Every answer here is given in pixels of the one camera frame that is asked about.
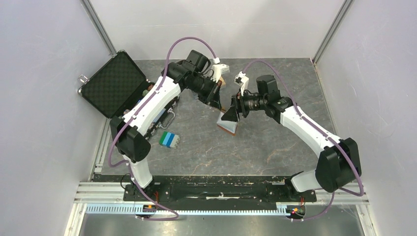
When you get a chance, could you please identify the purple cable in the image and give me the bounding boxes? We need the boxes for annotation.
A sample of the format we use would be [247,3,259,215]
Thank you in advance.
[240,59,365,222]
[107,36,219,221]

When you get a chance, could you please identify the white slotted cable duct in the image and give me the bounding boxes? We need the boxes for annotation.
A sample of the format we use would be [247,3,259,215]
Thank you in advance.
[85,204,298,216]

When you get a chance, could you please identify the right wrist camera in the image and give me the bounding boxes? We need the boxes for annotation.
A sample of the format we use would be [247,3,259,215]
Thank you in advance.
[234,71,249,95]

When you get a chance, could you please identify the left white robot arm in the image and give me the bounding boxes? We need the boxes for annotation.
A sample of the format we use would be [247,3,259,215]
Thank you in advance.
[110,50,230,201]

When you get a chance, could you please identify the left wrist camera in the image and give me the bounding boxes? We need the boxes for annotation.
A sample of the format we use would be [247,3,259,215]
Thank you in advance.
[210,64,230,82]

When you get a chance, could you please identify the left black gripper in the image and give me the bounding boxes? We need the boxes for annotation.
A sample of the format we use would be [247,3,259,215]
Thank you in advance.
[186,74,222,111]

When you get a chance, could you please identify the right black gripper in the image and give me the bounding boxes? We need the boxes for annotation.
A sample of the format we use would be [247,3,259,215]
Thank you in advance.
[221,88,268,122]

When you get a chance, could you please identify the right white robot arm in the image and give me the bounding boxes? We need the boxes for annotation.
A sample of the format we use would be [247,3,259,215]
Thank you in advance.
[221,72,361,201]

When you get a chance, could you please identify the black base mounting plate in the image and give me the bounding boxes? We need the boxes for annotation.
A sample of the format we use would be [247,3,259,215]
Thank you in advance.
[144,175,317,203]

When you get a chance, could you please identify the brown leather card holder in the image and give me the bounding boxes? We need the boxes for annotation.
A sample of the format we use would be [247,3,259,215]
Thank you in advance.
[216,112,238,136]

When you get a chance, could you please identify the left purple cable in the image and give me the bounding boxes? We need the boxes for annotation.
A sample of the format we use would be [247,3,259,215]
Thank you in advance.
[107,36,219,221]

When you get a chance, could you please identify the black aluminium poker chip case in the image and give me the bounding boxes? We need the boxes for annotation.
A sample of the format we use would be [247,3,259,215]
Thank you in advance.
[78,51,179,141]

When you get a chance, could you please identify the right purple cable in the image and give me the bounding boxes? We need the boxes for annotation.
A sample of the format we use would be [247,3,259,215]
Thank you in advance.
[240,59,365,222]

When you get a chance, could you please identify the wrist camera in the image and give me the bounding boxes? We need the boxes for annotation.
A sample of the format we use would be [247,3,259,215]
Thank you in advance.
[234,71,249,95]
[210,64,230,82]

